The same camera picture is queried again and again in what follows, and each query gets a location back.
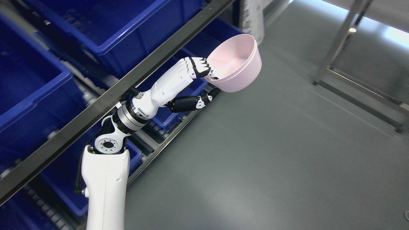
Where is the blue bin upper left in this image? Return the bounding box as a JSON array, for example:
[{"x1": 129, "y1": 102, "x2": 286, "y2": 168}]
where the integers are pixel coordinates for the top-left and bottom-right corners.
[{"x1": 0, "y1": 14, "x2": 86, "y2": 172}]

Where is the steel table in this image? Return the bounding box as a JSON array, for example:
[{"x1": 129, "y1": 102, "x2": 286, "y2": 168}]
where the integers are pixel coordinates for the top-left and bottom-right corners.
[{"x1": 313, "y1": 0, "x2": 408, "y2": 133}]

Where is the metal shelf rail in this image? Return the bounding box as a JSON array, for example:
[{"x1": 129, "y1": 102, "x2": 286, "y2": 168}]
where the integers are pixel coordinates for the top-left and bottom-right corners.
[{"x1": 0, "y1": 0, "x2": 233, "y2": 205}]

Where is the blue bin lower left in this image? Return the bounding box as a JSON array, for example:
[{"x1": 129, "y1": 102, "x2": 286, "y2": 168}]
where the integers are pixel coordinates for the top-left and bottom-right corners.
[{"x1": 0, "y1": 121, "x2": 143, "y2": 230}]

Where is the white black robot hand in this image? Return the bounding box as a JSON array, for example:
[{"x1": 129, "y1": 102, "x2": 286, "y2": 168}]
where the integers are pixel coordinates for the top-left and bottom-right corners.
[{"x1": 130, "y1": 57, "x2": 221, "y2": 119}]

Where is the blue bin upper middle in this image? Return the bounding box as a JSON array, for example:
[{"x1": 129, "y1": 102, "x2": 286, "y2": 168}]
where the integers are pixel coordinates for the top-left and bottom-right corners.
[{"x1": 24, "y1": 0, "x2": 205, "y2": 77}]

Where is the pink bowl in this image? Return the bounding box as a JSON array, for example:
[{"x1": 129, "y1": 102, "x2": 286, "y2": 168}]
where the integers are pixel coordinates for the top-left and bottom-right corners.
[{"x1": 205, "y1": 34, "x2": 262, "y2": 93}]

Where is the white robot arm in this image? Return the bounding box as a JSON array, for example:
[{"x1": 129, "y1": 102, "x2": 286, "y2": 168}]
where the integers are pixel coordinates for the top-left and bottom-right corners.
[{"x1": 81, "y1": 90, "x2": 163, "y2": 230}]

